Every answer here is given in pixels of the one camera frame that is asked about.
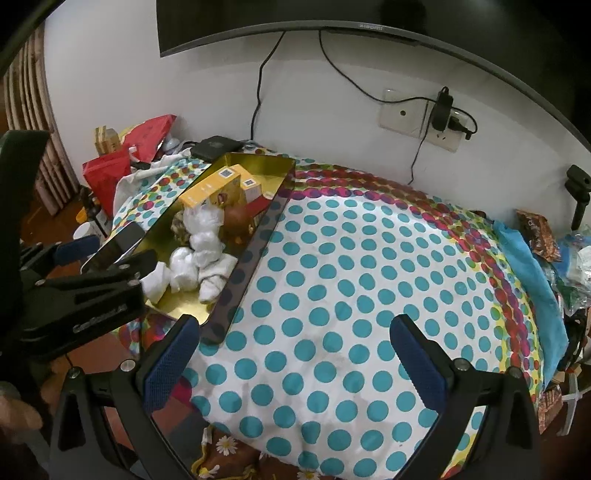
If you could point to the white wall jack plate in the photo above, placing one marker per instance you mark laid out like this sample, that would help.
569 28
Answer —
401 113

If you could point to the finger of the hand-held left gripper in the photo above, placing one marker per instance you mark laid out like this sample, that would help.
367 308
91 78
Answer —
124 266
78 247

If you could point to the polka-dot blanket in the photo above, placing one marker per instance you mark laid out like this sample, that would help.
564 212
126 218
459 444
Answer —
369 277

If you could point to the person's left hand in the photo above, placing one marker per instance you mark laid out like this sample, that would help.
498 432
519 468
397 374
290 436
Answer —
18 413

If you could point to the red box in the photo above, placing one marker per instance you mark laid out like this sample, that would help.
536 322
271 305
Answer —
267 205

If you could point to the brown snack packet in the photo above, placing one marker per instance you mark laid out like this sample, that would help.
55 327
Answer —
538 230

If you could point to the black power plug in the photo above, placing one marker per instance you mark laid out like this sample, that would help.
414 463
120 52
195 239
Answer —
464 129

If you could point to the striped curtain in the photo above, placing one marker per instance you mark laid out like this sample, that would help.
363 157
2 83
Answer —
37 115

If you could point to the black charger adapter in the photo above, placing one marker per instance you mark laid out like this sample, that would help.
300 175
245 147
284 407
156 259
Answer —
442 108

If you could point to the dark tool with yellow part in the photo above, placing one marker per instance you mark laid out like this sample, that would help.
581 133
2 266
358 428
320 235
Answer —
90 203

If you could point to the floral brown cloth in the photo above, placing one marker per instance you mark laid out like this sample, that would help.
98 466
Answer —
231 461

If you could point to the blue cloth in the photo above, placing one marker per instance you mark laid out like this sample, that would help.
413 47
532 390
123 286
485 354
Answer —
531 277

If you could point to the clear plastic bag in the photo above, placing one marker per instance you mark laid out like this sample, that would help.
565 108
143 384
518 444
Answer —
572 277

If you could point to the white plastic stand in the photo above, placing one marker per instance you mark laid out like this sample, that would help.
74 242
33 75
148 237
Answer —
572 397

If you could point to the brown toy figure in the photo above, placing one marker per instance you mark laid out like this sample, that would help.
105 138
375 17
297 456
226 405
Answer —
238 219

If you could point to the cardboard boxes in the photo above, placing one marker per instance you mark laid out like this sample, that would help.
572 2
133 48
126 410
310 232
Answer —
108 138

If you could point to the white wall power outlet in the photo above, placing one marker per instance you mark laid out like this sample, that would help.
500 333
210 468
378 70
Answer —
445 141

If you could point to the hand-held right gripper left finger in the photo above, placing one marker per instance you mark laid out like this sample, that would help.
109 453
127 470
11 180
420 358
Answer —
168 364

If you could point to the black clamp stand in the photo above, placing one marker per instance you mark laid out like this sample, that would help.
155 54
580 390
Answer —
579 194

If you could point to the small yellow box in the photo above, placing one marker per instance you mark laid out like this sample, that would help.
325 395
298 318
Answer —
250 189

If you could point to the red bag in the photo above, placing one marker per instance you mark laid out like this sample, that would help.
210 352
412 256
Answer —
106 180

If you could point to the camouflage sock ball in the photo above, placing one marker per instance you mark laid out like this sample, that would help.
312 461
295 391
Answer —
180 228

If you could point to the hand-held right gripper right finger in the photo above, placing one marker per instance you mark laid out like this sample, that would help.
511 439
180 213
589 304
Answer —
415 364

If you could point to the long yellow box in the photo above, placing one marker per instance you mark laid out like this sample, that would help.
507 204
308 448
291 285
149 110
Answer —
207 189

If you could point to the gold tin box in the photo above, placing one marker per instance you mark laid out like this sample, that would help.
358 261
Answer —
249 267

